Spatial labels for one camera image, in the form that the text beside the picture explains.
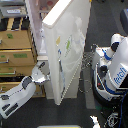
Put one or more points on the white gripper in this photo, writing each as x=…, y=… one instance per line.
x=38, y=77

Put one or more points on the white fridge door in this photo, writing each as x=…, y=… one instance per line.
x=65, y=29

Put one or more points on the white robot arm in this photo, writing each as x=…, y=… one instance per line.
x=14, y=98

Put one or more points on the wooden drawer cabinet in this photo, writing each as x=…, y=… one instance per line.
x=18, y=54

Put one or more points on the green android sticker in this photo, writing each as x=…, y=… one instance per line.
x=68, y=46

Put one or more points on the white refrigerator cabinet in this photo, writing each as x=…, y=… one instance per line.
x=37, y=15

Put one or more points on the white blue robot body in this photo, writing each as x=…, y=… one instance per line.
x=110, y=71

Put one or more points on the grey box on cabinet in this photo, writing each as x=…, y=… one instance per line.
x=13, y=11

